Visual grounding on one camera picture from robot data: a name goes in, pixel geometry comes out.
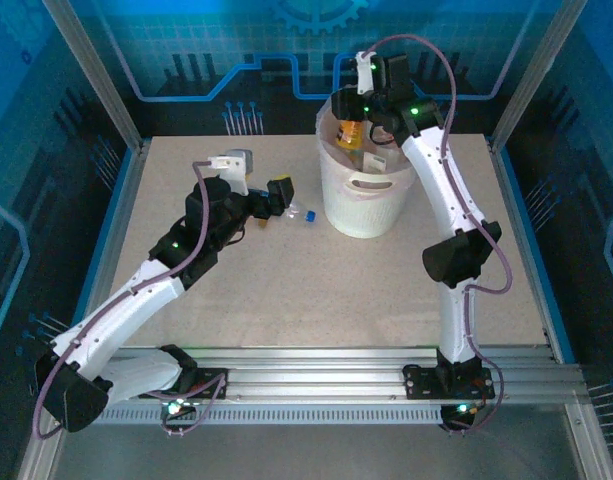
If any orange juice bottle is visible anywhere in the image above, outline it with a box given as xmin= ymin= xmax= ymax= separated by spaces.
xmin=334 ymin=118 xmax=366 ymax=152

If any blue label bottle blue cap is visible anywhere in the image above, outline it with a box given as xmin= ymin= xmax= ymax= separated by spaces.
xmin=248 ymin=187 xmax=318 ymax=224

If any white plastic bin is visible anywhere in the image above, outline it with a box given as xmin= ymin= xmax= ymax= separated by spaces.
xmin=314 ymin=91 xmax=418 ymax=239

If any black base connector with light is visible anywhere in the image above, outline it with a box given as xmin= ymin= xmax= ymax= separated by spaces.
xmin=438 ymin=402 xmax=482 ymax=434
xmin=160 ymin=397 xmax=200 ymax=421

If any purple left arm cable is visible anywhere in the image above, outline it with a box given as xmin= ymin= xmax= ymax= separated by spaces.
xmin=31 ymin=158 xmax=230 ymax=439

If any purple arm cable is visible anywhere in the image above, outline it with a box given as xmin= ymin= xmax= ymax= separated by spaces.
xmin=31 ymin=158 xmax=230 ymax=439
xmin=363 ymin=33 xmax=515 ymax=436

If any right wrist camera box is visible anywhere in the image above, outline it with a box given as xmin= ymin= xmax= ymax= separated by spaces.
xmin=354 ymin=51 xmax=377 ymax=95

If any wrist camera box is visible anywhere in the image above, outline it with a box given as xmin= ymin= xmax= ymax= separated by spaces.
xmin=354 ymin=51 xmax=377 ymax=95
xmin=208 ymin=147 xmax=256 ymax=197

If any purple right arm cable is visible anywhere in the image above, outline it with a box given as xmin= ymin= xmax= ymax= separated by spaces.
xmin=363 ymin=33 xmax=515 ymax=436

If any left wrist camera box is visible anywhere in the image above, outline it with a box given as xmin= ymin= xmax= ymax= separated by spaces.
xmin=208 ymin=147 xmax=256 ymax=197

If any blue aluminium table side rail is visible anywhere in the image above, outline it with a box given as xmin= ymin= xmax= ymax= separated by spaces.
xmin=60 ymin=137 xmax=152 ymax=364
xmin=485 ymin=137 xmax=577 ymax=364

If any aluminium frame post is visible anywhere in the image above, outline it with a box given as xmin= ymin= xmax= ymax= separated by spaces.
xmin=490 ymin=0 xmax=585 ymax=146
xmin=40 ymin=0 xmax=150 ymax=151

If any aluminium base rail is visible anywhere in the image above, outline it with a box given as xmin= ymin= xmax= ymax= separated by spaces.
xmin=45 ymin=346 xmax=585 ymax=406

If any grey slotted cable duct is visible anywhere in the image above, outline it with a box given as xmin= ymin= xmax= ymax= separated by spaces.
xmin=60 ymin=403 xmax=450 ymax=427

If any aluminium lower frame rail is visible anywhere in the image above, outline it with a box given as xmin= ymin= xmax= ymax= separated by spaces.
xmin=15 ymin=399 xmax=70 ymax=480
xmin=563 ymin=399 xmax=613 ymax=480

